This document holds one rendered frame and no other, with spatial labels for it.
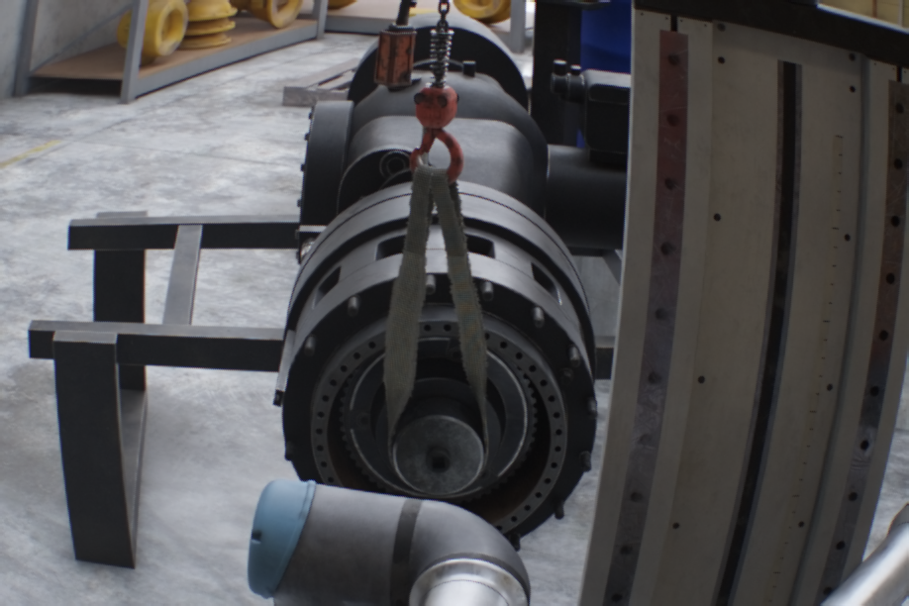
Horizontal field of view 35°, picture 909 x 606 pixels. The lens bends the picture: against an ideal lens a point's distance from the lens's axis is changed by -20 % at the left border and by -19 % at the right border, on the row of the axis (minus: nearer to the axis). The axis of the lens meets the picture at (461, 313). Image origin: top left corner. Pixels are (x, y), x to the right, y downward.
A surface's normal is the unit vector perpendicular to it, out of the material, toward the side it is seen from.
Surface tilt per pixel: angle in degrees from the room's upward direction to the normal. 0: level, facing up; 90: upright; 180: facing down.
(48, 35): 90
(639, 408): 90
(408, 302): 91
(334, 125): 34
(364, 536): 43
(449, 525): 14
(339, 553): 63
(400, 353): 94
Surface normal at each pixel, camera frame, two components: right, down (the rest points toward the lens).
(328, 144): 0.05, -0.38
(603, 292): -0.43, 0.27
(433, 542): -0.31, -0.66
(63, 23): 0.90, 0.19
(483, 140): 0.07, -0.90
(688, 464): -0.08, 0.32
